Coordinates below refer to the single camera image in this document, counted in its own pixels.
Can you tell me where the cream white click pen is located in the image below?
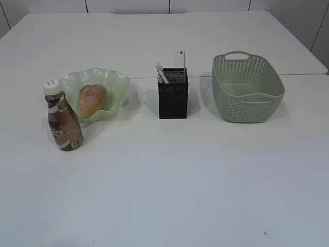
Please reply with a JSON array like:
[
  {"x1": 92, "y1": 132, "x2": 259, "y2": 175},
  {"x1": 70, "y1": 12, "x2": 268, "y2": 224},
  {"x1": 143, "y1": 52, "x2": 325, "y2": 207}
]
[{"x1": 160, "y1": 66, "x2": 169, "y2": 84}]

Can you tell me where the light blue click pen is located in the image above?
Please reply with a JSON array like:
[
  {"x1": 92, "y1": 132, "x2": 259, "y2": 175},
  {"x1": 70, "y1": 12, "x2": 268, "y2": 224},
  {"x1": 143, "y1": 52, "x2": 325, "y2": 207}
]
[{"x1": 156, "y1": 62, "x2": 164, "y2": 83}]

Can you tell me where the clear plastic ruler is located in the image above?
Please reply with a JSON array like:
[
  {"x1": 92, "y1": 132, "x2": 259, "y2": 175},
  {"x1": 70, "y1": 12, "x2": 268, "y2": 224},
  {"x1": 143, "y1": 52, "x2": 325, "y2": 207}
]
[{"x1": 174, "y1": 50, "x2": 186, "y2": 68}]

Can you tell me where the sugared bread loaf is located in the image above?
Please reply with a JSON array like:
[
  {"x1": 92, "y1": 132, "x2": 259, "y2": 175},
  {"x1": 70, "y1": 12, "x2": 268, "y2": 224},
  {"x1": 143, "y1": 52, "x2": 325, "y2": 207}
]
[{"x1": 77, "y1": 84, "x2": 108, "y2": 118}]

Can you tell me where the brown plastic drink bottle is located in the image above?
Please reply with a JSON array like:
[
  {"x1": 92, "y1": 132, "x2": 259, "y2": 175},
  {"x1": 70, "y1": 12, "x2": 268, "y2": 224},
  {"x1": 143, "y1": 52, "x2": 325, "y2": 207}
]
[{"x1": 43, "y1": 80, "x2": 83, "y2": 151}]

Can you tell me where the black mesh pen holder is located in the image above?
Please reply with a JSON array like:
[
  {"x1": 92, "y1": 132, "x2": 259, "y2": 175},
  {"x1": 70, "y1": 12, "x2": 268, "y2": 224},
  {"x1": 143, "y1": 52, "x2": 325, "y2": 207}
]
[{"x1": 157, "y1": 68, "x2": 189, "y2": 119}]

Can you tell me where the green wavy glass plate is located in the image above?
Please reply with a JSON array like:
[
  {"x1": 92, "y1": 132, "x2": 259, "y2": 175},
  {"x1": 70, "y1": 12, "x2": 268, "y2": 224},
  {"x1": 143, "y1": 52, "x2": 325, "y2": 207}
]
[{"x1": 59, "y1": 68, "x2": 131, "y2": 124}]

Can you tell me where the green plastic woven basket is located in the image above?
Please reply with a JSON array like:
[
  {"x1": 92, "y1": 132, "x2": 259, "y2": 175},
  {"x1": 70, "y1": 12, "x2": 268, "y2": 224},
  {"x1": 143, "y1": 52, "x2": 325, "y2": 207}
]
[{"x1": 212, "y1": 51, "x2": 285, "y2": 124}]

